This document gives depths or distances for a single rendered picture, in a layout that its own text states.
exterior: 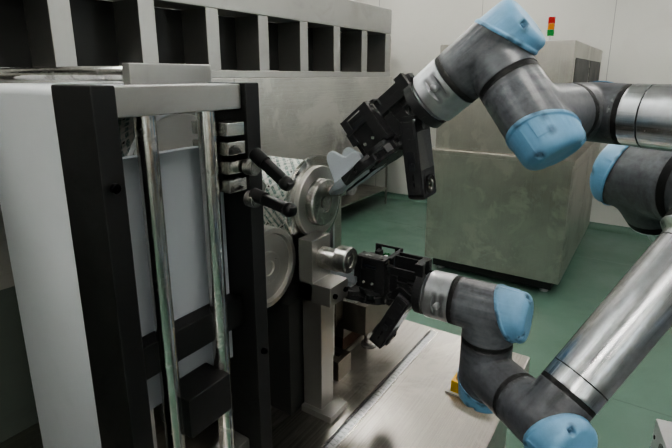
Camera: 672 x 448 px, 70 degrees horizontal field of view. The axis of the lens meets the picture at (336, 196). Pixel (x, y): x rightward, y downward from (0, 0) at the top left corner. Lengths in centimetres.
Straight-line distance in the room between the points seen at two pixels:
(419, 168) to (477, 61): 16
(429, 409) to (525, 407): 24
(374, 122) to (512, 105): 19
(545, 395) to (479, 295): 15
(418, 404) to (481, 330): 22
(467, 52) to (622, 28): 455
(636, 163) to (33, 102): 79
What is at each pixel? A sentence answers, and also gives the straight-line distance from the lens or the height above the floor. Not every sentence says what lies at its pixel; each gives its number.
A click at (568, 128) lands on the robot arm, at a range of 57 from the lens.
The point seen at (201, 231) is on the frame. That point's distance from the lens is 47.
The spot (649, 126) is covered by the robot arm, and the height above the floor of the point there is 139.
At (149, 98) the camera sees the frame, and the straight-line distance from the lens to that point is 38.
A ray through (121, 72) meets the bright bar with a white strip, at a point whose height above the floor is 145.
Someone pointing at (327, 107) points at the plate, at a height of 136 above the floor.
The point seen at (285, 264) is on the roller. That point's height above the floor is 117.
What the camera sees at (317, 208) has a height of 125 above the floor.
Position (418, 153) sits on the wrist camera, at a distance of 66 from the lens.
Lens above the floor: 145
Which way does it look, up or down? 14 degrees down
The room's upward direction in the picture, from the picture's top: straight up
